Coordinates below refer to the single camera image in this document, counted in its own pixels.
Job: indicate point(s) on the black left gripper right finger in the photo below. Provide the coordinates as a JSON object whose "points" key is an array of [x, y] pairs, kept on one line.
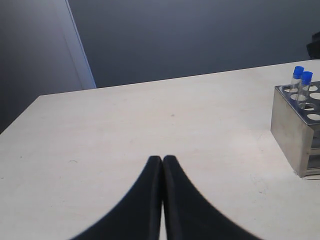
{"points": [[188, 215]]}

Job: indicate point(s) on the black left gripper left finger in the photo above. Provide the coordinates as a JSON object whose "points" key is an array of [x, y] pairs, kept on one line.
{"points": [[138, 214]]}

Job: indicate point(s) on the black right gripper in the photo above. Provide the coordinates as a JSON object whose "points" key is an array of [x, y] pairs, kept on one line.
{"points": [[313, 48]]}

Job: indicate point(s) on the blue capped test tube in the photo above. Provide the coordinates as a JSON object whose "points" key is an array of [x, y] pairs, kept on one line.
{"points": [[303, 89], [296, 79]]}

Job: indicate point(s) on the stainless steel test tube rack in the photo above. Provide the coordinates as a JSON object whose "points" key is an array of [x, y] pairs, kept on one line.
{"points": [[296, 130]]}

